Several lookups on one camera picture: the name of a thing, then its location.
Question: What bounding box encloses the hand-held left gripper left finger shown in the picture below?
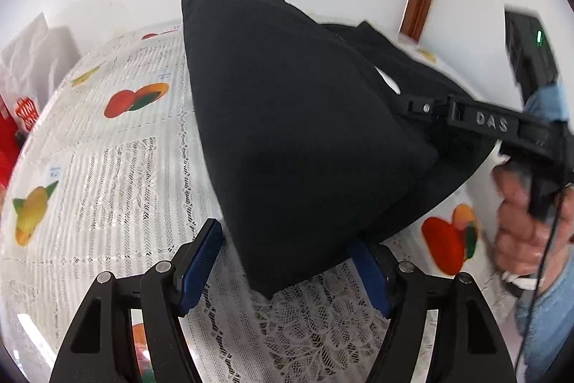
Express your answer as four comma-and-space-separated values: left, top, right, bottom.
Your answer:
49, 218, 224, 383

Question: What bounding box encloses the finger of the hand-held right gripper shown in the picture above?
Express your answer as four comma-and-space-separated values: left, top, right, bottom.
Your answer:
394, 93, 524, 139

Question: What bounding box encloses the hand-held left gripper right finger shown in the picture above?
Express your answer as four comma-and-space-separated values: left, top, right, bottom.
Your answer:
347, 239, 516, 383

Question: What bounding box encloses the black jacket with white stripes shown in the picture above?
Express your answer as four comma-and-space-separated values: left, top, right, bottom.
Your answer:
179, 0, 499, 299

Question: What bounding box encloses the person's right forearm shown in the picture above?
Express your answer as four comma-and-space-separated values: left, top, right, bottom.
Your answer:
513, 246, 574, 383

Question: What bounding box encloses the person's right hand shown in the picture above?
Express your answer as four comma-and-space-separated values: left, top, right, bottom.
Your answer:
491, 161, 574, 277

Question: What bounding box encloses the light blue denim cloth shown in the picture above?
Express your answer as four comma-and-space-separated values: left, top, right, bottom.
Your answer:
524, 81, 568, 124

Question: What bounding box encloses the fruit-printed lace tablecloth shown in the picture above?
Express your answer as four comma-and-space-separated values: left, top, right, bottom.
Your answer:
0, 19, 532, 383

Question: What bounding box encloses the red paper bag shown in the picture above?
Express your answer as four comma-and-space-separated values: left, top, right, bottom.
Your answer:
0, 95, 42, 188

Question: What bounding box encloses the white plastic bag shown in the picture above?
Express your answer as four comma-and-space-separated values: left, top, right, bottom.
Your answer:
0, 12, 82, 108

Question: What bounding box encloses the black cable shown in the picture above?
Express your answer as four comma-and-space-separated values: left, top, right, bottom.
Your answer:
516, 186, 566, 379

